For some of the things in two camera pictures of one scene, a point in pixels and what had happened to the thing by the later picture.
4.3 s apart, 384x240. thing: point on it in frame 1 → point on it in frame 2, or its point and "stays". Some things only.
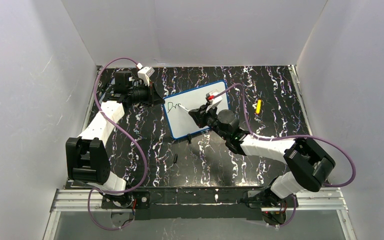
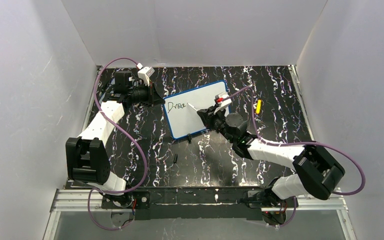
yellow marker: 258,106 stays
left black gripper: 151,94 stays
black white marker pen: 184,108 → 192,106
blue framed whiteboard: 180,123 stays
